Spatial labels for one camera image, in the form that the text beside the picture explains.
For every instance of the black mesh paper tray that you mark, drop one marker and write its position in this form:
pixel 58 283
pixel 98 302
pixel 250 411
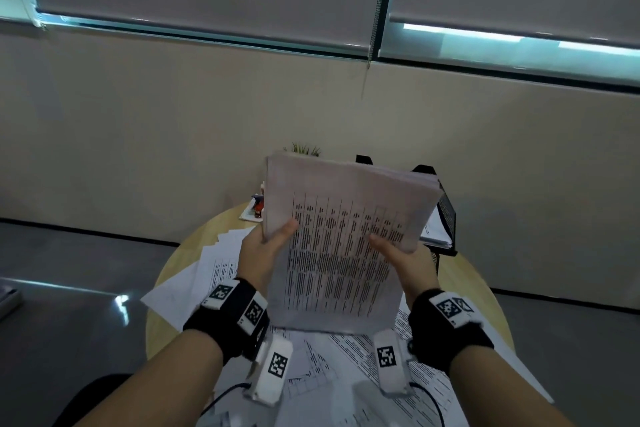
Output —
pixel 447 216

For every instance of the white tray with stapler items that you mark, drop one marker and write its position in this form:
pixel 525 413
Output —
pixel 246 216

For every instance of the red stapler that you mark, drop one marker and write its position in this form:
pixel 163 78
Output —
pixel 258 212

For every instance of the small blue tool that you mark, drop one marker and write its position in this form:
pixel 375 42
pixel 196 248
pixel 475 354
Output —
pixel 257 200

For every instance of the round wooden table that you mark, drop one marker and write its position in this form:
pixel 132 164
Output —
pixel 465 281

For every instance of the black left wrist band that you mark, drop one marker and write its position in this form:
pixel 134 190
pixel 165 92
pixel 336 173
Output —
pixel 215 331

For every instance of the person's right forearm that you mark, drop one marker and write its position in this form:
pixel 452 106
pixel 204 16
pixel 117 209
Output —
pixel 500 391

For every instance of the pile of printed papers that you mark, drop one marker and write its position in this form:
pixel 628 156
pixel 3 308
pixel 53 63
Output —
pixel 190 286

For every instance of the green potted plant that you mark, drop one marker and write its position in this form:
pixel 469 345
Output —
pixel 302 149

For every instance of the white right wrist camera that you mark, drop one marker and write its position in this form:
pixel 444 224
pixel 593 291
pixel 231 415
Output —
pixel 387 361

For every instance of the window with black frame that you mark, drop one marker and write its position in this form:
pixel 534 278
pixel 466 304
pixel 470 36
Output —
pixel 475 49

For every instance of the person's left hand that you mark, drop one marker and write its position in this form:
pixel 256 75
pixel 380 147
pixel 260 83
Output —
pixel 257 261

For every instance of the black wrist band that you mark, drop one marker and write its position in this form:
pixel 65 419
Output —
pixel 215 331
pixel 440 346

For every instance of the person's left forearm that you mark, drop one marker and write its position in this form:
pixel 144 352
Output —
pixel 160 381

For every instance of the black right wrist band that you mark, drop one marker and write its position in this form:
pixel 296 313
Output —
pixel 440 346

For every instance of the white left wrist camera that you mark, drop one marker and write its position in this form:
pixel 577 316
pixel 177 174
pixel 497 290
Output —
pixel 272 371

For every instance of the person's right hand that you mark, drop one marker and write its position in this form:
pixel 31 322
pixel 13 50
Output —
pixel 417 274

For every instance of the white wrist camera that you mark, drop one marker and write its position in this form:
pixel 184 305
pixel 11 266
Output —
pixel 387 361
pixel 272 371

